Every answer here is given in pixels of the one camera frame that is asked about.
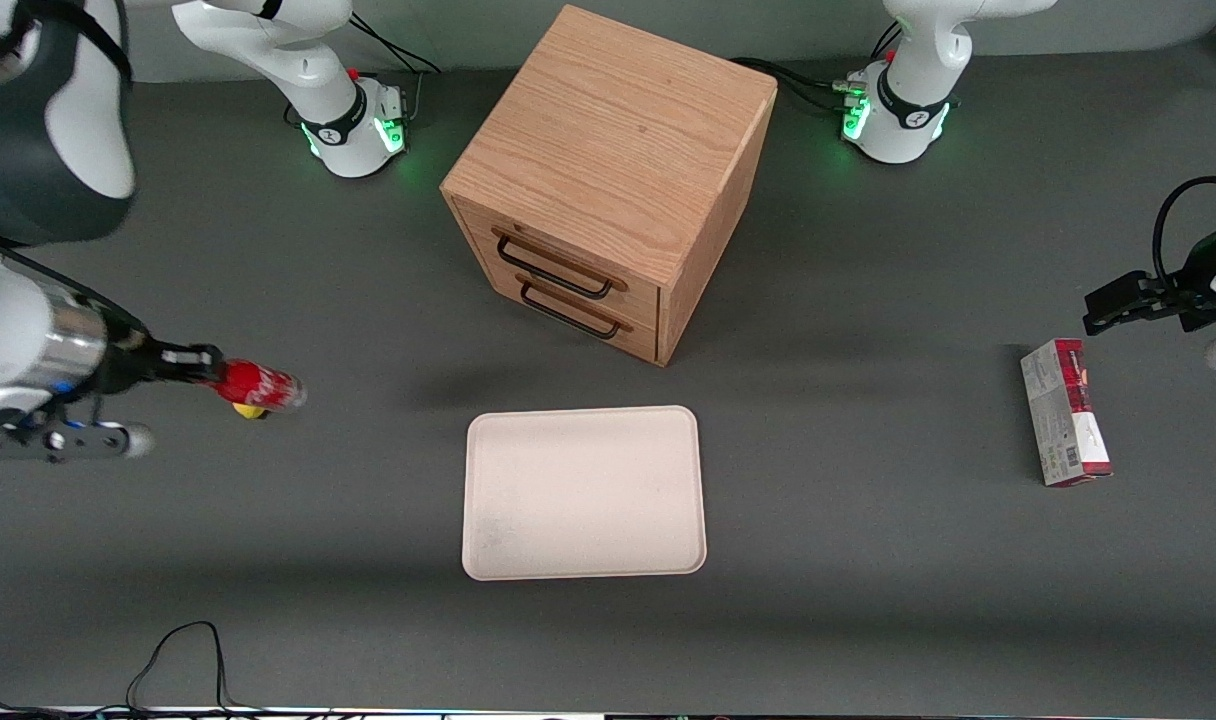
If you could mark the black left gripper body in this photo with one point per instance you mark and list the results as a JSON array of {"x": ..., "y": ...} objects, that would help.
[{"x": 1189, "y": 295}]

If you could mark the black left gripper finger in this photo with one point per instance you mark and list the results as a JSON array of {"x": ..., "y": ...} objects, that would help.
[
  {"x": 1148, "y": 283},
  {"x": 1123, "y": 310}
]

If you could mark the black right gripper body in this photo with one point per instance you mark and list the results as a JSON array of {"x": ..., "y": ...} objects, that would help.
[{"x": 131, "y": 362}]

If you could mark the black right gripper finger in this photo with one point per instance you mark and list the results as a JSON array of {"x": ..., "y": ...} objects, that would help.
[
  {"x": 190, "y": 354},
  {"x": 190, "y": 374}
]

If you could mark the small red coke bottle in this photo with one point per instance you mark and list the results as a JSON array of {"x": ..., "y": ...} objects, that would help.
[{"x": 263, "y": 387}]

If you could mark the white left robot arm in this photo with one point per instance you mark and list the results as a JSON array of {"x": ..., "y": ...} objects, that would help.
[{"x": 908, "y": 110}]

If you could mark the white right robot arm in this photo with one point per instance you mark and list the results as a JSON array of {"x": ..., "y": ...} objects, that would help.
[{"x": 328, "y": 100}]

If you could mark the beige rectangular tray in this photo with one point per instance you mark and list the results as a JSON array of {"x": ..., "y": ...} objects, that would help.
[{"x": 583, "y": 492}]

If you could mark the yellow lemon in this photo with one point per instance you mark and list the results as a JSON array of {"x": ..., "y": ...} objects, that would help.
[{"x": 251, "y": 412}]

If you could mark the red and white carton box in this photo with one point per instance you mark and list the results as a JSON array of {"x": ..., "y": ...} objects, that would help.
[{"x": 1066, "y": 415}]

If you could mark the wooden two-drawer cabinet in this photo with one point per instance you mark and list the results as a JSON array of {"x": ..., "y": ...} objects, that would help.
[{"x": 608, "y": 140}]

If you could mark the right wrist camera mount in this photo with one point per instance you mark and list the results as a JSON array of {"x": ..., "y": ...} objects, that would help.
[{"x": 68, "y": 440}]

